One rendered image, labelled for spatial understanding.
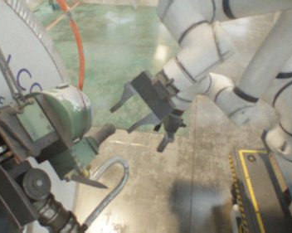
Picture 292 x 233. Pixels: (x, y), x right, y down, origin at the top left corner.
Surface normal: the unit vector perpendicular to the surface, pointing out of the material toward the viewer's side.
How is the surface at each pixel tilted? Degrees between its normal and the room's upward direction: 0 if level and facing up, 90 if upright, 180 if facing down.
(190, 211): 0
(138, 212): 0
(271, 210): 0
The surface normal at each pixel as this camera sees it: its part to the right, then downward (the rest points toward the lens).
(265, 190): -0.02, -0.74
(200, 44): -0.44, 0.00
